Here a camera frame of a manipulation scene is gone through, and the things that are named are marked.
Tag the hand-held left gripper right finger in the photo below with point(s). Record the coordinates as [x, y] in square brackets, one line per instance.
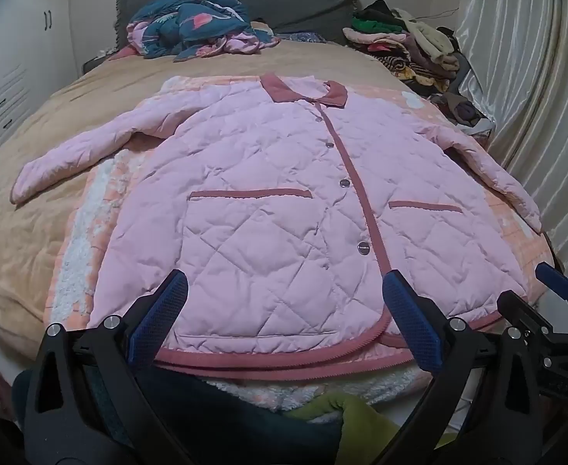
[409, 319]

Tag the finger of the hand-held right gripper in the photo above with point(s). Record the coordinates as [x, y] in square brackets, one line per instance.
[555, 348]
[555, 278]

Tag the heap of dark clothes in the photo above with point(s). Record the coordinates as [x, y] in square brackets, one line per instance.
[463, 111]

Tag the orange and white fleece blanket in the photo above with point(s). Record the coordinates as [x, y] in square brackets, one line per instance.
[100, 203]

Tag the teal floral duvet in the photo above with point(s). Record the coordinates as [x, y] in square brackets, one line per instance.
[192, 24]

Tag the blue patterned pillow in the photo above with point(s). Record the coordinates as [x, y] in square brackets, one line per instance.
[303, 37]

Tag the grey padded headboard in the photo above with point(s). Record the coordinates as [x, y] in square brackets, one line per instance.
[303, 5]

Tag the silver satin curtain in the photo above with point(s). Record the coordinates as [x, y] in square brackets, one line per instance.
[530, 82]

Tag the tan bedspread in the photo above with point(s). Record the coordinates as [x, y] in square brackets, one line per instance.
[22, 252]

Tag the pink quilted jacket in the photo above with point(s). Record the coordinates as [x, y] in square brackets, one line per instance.
[264, 179]

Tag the pile of folded clothes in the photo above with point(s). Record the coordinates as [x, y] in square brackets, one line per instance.
[409, 48]

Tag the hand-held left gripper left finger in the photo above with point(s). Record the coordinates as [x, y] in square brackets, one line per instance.
[167, 310]

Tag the white wardrobe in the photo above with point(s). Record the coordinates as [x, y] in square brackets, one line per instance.
[13, 58]

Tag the red cloth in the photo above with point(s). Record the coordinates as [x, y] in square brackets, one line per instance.
[124, 53]

